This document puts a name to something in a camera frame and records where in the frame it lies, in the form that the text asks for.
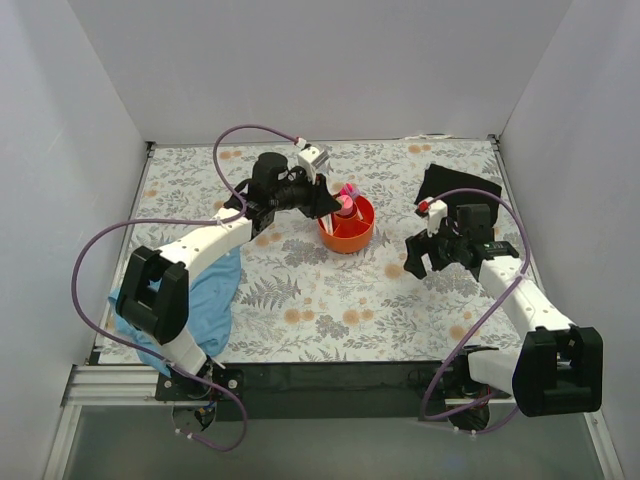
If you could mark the black folded cloth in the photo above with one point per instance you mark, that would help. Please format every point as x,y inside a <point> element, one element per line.
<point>456,188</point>

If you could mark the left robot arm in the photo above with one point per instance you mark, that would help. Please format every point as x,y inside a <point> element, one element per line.
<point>154,294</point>

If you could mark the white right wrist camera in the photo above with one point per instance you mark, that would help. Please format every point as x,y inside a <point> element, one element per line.
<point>433,212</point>

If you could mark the orange round divided organizer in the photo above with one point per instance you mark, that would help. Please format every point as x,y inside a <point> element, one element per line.
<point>350,235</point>

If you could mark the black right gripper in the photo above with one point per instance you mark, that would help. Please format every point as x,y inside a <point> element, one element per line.
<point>427,251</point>

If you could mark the pink capped glue bottle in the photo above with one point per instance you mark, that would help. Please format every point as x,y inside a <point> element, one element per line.
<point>347,207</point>

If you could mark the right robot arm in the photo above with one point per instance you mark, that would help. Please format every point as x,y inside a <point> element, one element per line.
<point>559,366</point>

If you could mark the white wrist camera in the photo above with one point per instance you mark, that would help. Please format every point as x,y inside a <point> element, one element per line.
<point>311,158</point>
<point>433,212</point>

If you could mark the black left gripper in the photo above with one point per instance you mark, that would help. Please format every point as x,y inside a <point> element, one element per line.
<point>314,195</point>

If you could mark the silver pen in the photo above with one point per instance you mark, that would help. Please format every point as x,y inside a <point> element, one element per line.
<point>358,212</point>

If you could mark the light blue cloth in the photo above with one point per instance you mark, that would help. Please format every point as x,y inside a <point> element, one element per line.
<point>210,317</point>

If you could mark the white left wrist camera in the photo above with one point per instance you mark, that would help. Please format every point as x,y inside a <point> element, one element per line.
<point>311,158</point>

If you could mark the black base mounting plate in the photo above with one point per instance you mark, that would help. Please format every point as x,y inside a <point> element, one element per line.
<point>383,404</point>

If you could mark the aluminium front rail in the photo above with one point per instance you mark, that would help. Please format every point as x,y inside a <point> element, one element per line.
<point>103,384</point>

